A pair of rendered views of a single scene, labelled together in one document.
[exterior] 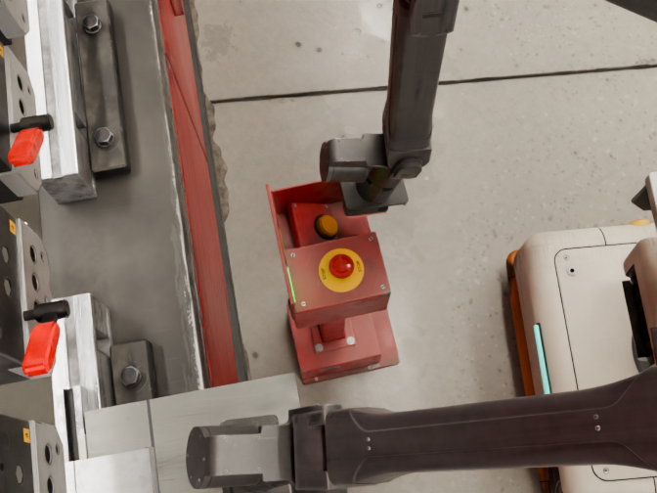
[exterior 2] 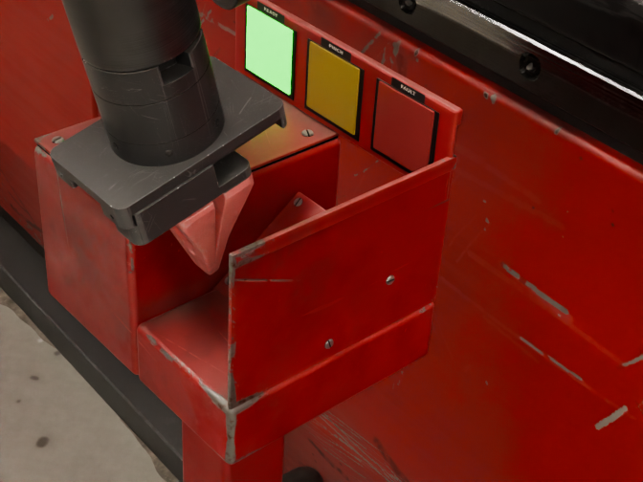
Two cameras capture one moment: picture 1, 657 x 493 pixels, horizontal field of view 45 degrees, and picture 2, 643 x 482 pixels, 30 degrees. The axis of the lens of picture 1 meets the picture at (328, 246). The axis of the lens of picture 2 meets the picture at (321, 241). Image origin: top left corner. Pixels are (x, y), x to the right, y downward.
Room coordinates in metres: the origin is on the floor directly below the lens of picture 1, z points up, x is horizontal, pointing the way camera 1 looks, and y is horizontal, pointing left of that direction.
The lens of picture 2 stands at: (0.93, -0.28, 1.16)
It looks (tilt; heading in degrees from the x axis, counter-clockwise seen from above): 36 degrees down; 148
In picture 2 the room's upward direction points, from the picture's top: 4 degrees clockwise
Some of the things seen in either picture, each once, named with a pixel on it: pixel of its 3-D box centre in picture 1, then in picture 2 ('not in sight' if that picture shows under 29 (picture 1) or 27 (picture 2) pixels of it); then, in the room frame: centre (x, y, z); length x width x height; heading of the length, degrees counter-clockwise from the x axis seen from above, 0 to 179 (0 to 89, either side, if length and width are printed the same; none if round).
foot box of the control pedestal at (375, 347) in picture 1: (343, 332); not in sight; (0.40, -0.03, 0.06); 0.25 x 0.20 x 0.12; 101
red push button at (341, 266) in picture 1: (341, 268); not in sight; (0.35, -0.02, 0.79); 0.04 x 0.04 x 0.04
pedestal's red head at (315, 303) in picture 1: (328, 249); (235, 209); (0.39, 0.00, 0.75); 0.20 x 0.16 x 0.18; 11
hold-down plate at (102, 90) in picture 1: (102, 85); not in sight; (0.63, 0.35, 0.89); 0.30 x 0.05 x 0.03; 9
